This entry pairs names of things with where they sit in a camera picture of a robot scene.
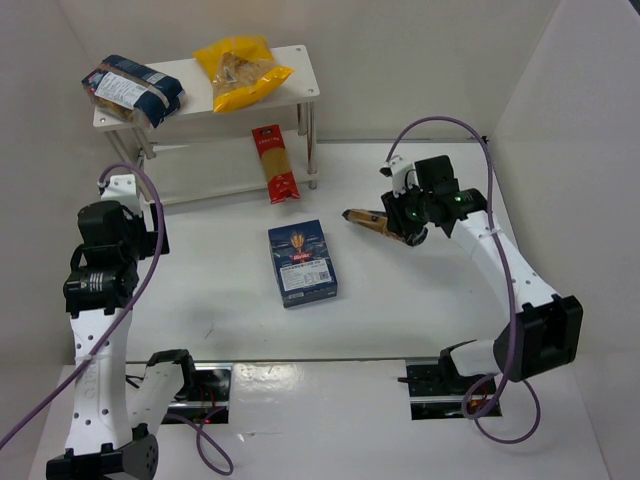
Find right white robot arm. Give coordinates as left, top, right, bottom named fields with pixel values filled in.
left=380, top=155, right=583, bottom=382

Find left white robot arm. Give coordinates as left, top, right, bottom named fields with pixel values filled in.
left=46, top=200, right=195, bottom=479

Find white two-tier shelf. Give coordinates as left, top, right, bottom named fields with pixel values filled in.
left=93, top=45, right=320, bottom=204

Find dark blue pasta box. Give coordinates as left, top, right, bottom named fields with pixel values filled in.
left=268, top=220, right=338, bottom=308

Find dark blue pasta bag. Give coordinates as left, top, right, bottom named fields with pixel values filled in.
left=81, top=54, right=185, bottom=129

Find yellow pasta bag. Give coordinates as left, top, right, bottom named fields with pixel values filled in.
left=192, top=36, right=295, bottom=114

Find red spaghetti packet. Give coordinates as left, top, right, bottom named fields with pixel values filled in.
left=252, top=124, right=300, bottom=204

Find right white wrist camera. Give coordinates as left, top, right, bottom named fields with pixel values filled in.
left=379, top=155, right=418, bottom=197

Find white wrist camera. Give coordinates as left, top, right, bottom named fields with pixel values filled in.
left=379, top=155, right=418, bottom=197
left=100, top=174, right=140, bottom=211

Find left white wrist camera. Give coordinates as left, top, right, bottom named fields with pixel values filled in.
left=100, top=174, right=140, bottom=211

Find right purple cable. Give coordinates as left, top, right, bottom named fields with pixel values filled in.
left=386, top=116, right=542, bottom=444

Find purple cable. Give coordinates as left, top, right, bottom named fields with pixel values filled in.
left=0, top=163, right=234, bottom=476
left=386, top=116, right=542, bottom=444

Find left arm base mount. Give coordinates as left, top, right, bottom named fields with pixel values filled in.
left=162, top=362, right=232, bottom=425

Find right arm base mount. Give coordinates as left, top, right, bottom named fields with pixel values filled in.
left=397, top=359, right=480, bottom=421

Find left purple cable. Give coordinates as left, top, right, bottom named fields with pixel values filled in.
left=0, top=163, right=234, bottom=476

